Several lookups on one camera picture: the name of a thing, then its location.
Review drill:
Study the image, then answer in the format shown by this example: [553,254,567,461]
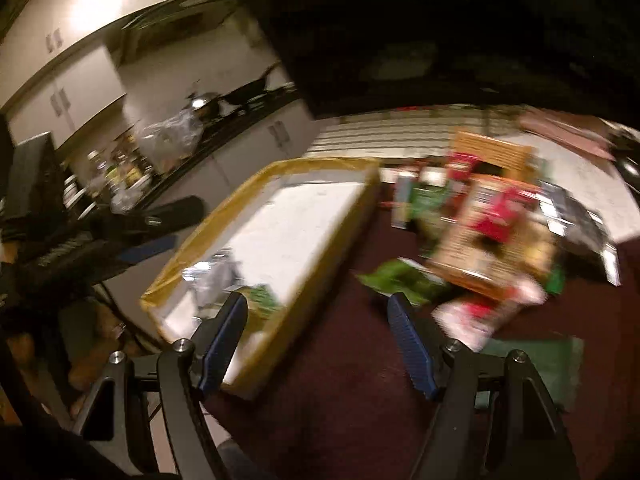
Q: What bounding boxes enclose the yellow-taped cardboard box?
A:
[140,157,381,400]

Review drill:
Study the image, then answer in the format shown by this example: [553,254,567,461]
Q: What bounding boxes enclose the black computer mouse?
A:
[615,156,640,193]

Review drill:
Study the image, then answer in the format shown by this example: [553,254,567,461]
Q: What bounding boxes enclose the orange biscuit box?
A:
[426,174,542,301]

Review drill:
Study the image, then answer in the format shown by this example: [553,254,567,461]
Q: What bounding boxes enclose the metal pot on counter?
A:
[186,92,221,122]

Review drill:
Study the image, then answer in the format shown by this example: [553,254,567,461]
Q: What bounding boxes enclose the white computer keyboard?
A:
[305,104,521,159]

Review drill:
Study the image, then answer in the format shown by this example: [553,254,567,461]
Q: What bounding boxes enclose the silver foil snack packet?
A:
[181,250,243,310]

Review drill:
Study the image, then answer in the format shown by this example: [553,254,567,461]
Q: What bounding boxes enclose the black computer monitor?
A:
[243,0,639,125]

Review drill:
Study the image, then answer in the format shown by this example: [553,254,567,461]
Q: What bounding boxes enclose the green pea snack packet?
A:
[240,284,281,320]

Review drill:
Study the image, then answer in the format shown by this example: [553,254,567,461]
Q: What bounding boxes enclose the clear plastic bag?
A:
[134,110,204,174]

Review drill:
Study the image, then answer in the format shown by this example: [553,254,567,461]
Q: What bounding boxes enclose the white handwritten paper sheet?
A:
[503,133,640,244]

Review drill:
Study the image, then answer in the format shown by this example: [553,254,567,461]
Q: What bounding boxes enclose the pink plastic bag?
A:
[518,107,614,160]

